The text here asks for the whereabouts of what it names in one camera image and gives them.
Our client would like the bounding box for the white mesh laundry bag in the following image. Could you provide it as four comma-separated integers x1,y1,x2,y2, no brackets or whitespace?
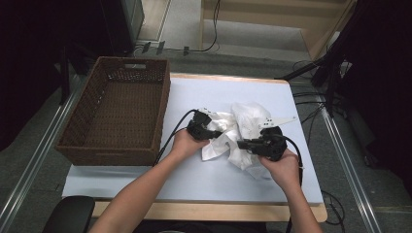
200,101,276,181

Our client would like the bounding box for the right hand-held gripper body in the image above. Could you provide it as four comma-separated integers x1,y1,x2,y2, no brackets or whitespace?
246,116,298,163

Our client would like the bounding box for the dark cabinet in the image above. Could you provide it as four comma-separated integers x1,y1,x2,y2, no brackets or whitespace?
98,0,146,56

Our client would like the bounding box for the white knit garment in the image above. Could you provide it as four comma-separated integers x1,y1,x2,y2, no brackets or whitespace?
207,111,239,137

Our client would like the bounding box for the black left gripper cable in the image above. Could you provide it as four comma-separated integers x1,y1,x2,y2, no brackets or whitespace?
152,109,198,168

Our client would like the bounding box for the black looped floor cable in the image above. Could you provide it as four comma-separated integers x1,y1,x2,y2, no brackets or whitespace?
320,189,347,233

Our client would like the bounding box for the person's left hand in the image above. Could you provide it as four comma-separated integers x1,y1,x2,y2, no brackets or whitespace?
170,128,210,162

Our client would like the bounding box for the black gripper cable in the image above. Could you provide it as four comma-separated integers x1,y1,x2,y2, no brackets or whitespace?
152,109,198,168
281,134,305,233

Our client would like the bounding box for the person's right hand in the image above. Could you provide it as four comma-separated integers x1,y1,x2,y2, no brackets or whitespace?
257,148,303,192

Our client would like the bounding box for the aluminium floor rail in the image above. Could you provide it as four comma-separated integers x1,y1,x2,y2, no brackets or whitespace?
0,76,88,233
315,95,384,233

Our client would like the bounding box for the black tripod stand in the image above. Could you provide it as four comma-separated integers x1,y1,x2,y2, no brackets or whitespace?
274,32,349,118

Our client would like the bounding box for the person's dark clothing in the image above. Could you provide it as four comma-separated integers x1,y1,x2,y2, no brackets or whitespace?
132,219,271,233

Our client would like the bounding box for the light wooden platform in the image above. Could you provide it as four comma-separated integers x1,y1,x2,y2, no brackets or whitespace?
199,0,358,61

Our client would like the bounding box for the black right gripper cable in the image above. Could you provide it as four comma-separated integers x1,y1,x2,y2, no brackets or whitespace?
281,134,305,233

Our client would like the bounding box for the brown wicker basket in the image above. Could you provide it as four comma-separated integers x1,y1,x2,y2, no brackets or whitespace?
53,55,172,167

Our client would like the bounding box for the tangle of black floor cables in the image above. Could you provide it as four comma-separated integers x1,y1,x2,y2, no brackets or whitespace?
291,59,328,125

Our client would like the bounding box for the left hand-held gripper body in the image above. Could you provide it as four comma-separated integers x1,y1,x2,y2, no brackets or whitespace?
187,108,216,141

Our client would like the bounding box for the black curtain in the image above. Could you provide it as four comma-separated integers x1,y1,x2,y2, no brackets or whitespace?
334,0,412,187
0,0,113,152

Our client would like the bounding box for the black chair armrest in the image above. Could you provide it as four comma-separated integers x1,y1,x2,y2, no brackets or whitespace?
41,195,97,233

